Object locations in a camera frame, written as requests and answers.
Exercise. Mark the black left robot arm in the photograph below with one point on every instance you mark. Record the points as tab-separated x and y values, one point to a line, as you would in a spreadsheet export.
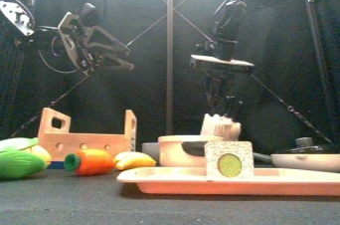
18	20

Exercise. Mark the white toy knife block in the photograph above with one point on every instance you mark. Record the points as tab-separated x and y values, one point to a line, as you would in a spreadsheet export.
222	127

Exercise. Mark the cream toy pot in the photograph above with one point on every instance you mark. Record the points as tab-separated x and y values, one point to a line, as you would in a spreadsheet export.
176	152

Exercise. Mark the white block green oval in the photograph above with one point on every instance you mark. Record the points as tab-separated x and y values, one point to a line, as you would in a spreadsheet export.
230	164

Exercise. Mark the small grey container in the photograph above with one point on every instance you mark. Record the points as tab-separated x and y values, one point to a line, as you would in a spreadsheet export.
151	151

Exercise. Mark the wooden toy crate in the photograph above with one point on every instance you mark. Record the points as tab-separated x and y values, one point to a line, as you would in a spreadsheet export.
84	141

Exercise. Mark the black pan lid grey knob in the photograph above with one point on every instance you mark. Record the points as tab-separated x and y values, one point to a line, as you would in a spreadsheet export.
310	148

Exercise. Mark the yellow toy banana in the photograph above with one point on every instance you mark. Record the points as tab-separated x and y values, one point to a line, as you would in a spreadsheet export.
132	161

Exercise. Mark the pink plastic tray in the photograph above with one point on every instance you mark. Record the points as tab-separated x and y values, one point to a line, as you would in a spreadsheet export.
230	184

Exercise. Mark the orange toy carrot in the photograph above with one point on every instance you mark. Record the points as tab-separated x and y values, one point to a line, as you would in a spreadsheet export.
92	162

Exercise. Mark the small blue block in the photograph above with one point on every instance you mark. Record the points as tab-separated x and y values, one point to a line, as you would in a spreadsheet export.
56	165

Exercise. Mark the toy corn green husk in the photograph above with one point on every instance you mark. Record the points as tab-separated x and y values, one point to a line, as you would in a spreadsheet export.
20	164

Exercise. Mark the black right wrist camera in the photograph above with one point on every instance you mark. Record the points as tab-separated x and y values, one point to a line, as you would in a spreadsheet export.
206	48

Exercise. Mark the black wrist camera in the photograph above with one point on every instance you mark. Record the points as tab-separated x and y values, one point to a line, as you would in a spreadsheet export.
88	14
206	48

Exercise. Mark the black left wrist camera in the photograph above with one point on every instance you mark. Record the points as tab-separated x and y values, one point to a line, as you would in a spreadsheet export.
88	14

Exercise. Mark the vertical metal frame pole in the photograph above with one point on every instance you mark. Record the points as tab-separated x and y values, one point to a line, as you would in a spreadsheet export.
170	96

